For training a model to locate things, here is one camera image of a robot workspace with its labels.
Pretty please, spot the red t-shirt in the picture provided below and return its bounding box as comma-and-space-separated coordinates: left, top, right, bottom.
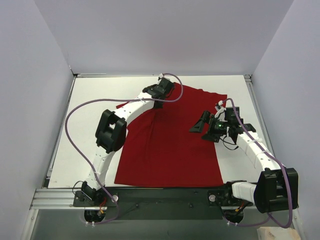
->
114, 83, 227, 188

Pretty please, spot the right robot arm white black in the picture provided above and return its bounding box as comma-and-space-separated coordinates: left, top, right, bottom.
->
189, 107, 299, 213

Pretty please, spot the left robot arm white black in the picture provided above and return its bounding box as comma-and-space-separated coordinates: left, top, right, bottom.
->
69, 74, 175, 206

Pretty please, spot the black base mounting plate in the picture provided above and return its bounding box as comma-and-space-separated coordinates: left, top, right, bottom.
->
72, 185, 253, 223

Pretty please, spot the beige foam block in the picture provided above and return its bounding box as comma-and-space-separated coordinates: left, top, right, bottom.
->
257, 226, 301, 240

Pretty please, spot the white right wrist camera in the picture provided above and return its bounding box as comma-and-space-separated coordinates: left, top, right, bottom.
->
214, 100, 225, 119

